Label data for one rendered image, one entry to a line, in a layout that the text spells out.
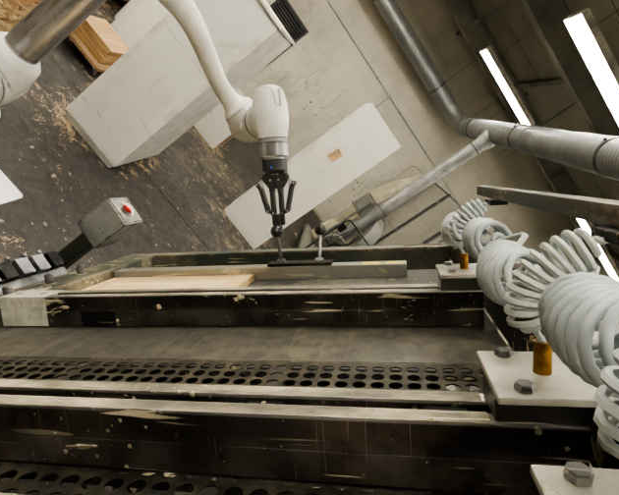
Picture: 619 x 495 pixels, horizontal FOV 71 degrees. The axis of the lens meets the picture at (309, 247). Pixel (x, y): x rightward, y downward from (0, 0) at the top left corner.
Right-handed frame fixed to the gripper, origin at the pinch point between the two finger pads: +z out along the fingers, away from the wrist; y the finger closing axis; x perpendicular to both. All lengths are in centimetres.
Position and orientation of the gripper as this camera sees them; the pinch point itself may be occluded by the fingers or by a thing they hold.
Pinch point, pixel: (279, 225)
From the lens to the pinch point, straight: 135.5
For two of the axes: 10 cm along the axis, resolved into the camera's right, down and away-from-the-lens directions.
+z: 0.7, 9.9, 1.5
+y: -9.8, 0.3, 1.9
